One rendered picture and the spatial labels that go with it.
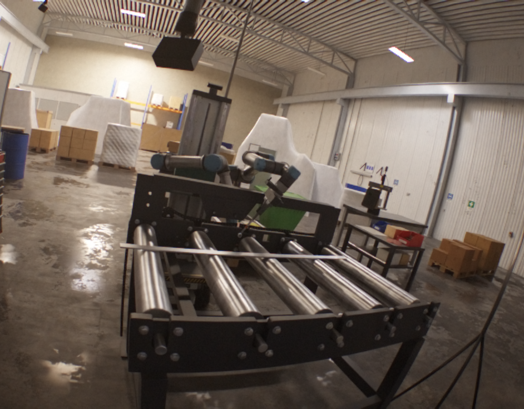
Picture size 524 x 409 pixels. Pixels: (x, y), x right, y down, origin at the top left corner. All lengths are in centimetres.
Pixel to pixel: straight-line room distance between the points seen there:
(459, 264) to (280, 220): 409
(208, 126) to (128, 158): 722
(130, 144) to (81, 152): 156
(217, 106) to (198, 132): 28
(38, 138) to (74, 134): 201
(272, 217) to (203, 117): 218
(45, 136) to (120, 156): 302
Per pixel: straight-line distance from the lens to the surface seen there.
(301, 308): 116
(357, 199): 834
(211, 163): 201
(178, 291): 126
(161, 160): 215
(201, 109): 256
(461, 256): 678
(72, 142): 963
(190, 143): 254
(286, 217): 436
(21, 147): 652
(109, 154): 968
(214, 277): 119
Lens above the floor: 139
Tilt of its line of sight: 9 degrees down
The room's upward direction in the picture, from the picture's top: 14 degrees clockwise
